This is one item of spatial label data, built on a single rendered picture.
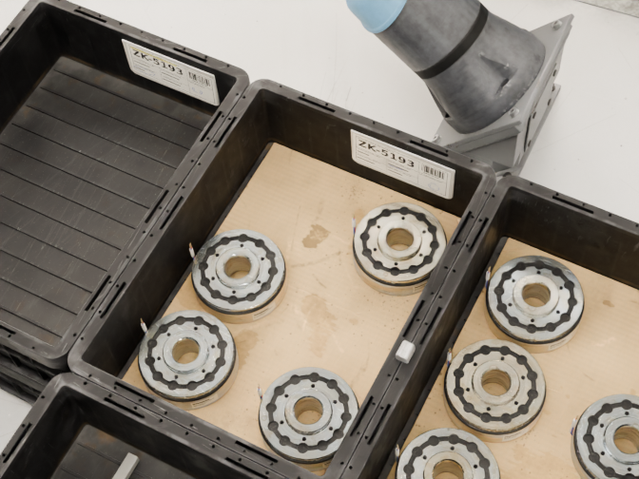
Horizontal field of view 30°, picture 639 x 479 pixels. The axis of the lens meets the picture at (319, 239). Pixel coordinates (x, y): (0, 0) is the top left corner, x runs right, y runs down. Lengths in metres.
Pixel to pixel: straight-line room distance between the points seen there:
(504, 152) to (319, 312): 0.34
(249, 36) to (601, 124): 0.50
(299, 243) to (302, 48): 0.41
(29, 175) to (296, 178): 0.32
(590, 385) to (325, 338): 0.28
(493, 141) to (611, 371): 0.34
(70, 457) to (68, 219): 0.29
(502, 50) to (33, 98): 0.57
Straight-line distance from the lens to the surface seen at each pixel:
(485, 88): 1.44
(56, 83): 1.53
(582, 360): 1.29
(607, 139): 1.60
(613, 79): 1.66
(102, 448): 1.28
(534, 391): 1.24
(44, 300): 1.36
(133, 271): 1.24
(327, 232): 1.35
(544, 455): 1.25
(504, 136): 1.45
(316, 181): 1.39
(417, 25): 1.41
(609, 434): 1.22
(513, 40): 1.46
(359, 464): 1.13
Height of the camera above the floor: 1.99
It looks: 60 degrees down
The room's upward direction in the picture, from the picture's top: 6 degrees counter-clockwise
